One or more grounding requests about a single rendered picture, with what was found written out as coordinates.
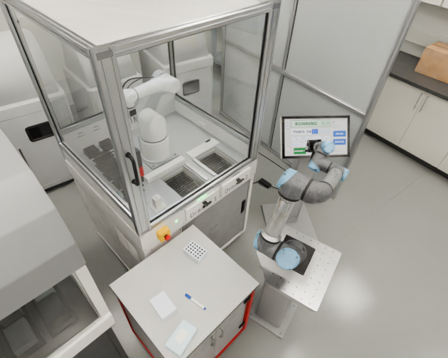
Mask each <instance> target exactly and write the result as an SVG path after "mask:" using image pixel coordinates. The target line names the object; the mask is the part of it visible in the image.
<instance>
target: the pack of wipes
mask: <svg viewBox="0 0 448 358"><path fill-rule="evenodd" d="M197 331H198V329H197V327H195V326H194V325H192V324H191V323H189V322H188V321H186V320H184V319H182V320H181V322H180V323H179V324H178V326H177V327H176V329H175V330H174V331H173V333H172V334H171V336H170V338H169V339H168V340H167V342H166V344H165V346H166V348H167V349H168V350H169V351H171V352H173V353H174V354H175V355H176V356H177V357H182V355H183V353H184V352H185V351H186V349H187V347H188V346H189V344H190V343H191V341H192V339H193V338H194V336H195V335H196V333H197Z"/></svg>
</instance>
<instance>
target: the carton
mask: <svg viewBox="0 0 448 358"><path fill-rule="evenodd" d="M415 72H418V73H421V74H423V75H426V76H428V77H431V78H434V79H436V80H439V81H442V82H445V83H447V84H448V44H446V43H442V42H439V41H437V42H436V43H433V44H431V45H429V46H427V47H426V48H425V50H424V52H423V54H422V56H421V58H420V60H419V62H418V64H417V66H416V68H415Z"/></svg>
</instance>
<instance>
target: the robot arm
mask: <svg viewBox="0 0 448 358"><path fill-rule="evenodd" d="M308 141H309V142H308ZM334 150H335V145H334V143H333V142H332V141H321V139H315V140H307V143H306V149H305V151H304V152H308V153H311V158H310V161H309V165H308V168H309V169H310V170H312V171H314V172H316V173H319V171H322V172H324V173H326V175H325V176H324V178H323V179H322V180H321V181H319V182H318V181H316V180H314V179H312V178H310V177H308V176H306V175H304V174H302V173H300V172H298V171H297V170H293V169H291V168H289V169H287V170H286V171H285V172H284V174H283V175H282V177H281V178H280V179H279V181H278V182H277V188H279V190H278V195H279V197H278V200H277V202H276V205H275V206H274V209H273V211H272V214H271V216H270V219H269V221H268V223H267V226H266V227H265V228H263V229H260V230H259V232H258V233H257V234H256V237H255V239H254V242H253V246H254V248H255V249H256V250H258V251H259V252H261V253H262V254H264V255H265V256H267V257H269V258H270V259H272V260H273V261H276V262H277V265H278V266H279V267H280V268H281V269H284V270H292V269H294V268H296V267H297V266H298V265H300V264H302V263H303V262H304V260H305V259H306V248H305V246H304V245H303V244H302V243H301V242H299V241H297V240H289V241H287V242H285V243H284V242H283V241H281V238H282V236H281V232H282V230H283V227H284V225H285V223H286V221H287V218H288V216H289V214H290V212H291V211H292V208H293V206H294V203H296V202H298V201H299V200H302V201H304V202H307V203H310V204H317V203H322V202H325V201H327V200H328V199H329V198H330V197H331V196H332V195H333V189H334V188H335V187H336V185H337V183H338V182H339V181H340V180H341V181H344V180H345V179H346V176H347V175H348V173H349V170H348V169H346V168H344V167H342V166H340V165H338V164H336V163H334V162H331V161H329V160H327V158H328V156H329V154H330V153H332V152H334Z"/></svg>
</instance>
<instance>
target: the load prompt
mask: <svg viewBox="0 0 448 358"><path fill-rule="evenodd" d="M294 127H331V120H291V128H294Z"/></svg>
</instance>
